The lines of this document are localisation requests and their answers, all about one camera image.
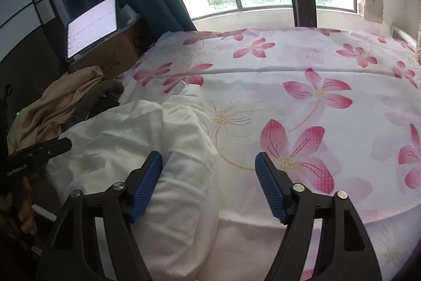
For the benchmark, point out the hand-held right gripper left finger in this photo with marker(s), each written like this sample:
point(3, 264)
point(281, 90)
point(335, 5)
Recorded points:
point(146, 188)

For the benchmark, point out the white air conditioner unit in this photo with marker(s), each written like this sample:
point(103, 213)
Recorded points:
point(401, 35)

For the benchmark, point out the small cardboard box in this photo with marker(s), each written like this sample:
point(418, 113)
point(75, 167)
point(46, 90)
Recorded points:
point(371, 9)

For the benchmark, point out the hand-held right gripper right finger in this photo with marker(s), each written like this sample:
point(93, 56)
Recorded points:
point(271, 188)

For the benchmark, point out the tablet with white screen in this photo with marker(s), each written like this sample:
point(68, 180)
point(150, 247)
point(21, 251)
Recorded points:
point(90, 27)

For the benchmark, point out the clear plastic jar white lid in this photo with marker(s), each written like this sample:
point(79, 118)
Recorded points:
point(418, 47)

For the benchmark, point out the white hooded jacket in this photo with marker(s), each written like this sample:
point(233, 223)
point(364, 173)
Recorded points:
point(131, 136)

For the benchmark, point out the pink floral tablecloth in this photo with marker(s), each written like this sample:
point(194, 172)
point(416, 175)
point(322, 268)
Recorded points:
point(263, 54)

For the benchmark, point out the large cardboard box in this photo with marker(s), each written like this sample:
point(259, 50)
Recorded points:
point(111, 54)

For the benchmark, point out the tan cloth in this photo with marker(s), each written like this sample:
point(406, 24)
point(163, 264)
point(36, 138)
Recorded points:
point(49, 103)

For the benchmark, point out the person's left hand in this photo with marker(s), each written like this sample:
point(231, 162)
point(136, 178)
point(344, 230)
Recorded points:
point(26, 218)

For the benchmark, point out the grey brown cloth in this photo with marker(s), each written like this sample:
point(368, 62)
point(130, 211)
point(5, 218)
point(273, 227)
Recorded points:
point(110, 88)

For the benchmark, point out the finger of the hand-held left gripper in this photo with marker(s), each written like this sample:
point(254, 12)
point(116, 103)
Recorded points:
point(56, 146)

